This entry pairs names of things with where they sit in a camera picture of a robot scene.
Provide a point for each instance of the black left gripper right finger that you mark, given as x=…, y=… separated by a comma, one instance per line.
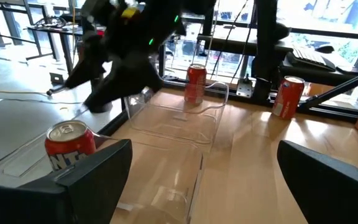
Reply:
x=331, y=193

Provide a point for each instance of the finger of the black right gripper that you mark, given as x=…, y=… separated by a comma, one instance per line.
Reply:
x=129, y=81
x=89, y=65

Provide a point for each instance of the silver base bracket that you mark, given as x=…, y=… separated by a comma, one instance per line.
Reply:
x=245, y=88

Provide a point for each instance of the black side desk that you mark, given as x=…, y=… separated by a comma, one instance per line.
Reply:
x=322, y=74

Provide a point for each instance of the black diagonal strut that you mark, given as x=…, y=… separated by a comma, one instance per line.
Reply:
x=337, y=88

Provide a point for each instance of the black workbench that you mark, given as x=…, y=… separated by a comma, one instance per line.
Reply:
x=57, y=29

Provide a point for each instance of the clear plastic bin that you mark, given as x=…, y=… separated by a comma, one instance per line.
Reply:
x=154, y=174
x=179, y=124

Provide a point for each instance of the red Coca-Cola can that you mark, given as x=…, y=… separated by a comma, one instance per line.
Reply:
x=287, y=96

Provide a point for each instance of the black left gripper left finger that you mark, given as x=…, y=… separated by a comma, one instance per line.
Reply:
x=101, y=186

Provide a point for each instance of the black keyboard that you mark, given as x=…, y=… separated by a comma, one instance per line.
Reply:
x=312, y=59

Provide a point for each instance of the red Fanta can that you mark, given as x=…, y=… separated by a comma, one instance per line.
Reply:
x=196, y=84
x=70, y=146

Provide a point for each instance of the black computer mouse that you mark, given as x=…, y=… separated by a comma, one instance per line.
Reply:
x=324, y=48

